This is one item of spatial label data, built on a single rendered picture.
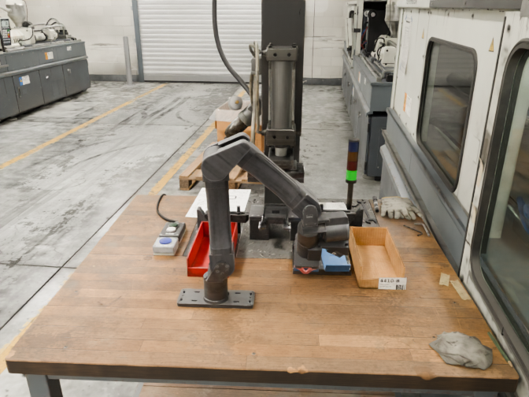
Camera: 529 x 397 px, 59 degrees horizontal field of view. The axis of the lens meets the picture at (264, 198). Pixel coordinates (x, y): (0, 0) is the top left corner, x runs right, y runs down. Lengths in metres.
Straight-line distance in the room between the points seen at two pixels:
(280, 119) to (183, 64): 9.66
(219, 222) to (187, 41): 9.92
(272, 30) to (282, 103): 0.22
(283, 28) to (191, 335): 0.91
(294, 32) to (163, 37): 9.69
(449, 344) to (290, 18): 0.98
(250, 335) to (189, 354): 0.15
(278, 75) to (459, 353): 0.87
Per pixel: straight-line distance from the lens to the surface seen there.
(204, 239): 1.58
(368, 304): 1.29
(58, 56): 9.39
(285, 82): 1.42
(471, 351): 1.19
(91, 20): 11.76
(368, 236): 1.55
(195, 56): 10.96
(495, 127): 1.35
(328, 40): 10.65
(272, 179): 1.10
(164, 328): 1.21
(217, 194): 1.11
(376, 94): 4.54
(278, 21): 1.49
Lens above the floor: 1.62
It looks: 22 degrees down
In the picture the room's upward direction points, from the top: straight up
